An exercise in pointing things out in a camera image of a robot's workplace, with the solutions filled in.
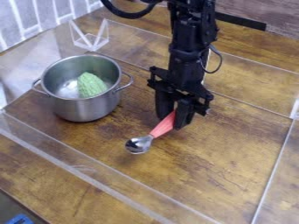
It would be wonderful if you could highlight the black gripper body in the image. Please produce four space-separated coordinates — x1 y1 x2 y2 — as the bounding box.
145 47 215 117

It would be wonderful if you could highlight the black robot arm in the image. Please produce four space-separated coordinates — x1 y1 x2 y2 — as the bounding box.
148 0 219 130

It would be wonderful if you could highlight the clear acrylic corner bracket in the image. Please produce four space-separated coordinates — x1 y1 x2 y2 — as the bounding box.
69 19 109 52

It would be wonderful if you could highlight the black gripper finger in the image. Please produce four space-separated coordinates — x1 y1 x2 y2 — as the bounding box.
173 99 195 130
155 90 173 120

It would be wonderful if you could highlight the blue object at corner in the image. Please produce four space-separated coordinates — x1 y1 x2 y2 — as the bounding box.
4 214 33 224

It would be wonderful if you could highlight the stainless steel pot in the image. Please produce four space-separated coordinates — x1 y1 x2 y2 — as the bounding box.
32 54 133 123

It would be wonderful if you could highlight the green bumpy toy vegetable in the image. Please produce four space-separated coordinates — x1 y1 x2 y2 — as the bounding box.
77 72 108 98

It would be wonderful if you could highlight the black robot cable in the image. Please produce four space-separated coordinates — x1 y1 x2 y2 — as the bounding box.
99 0 224 74

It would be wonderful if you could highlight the pink handled metal spoon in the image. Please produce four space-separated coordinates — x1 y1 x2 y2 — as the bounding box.
125 112 175 154

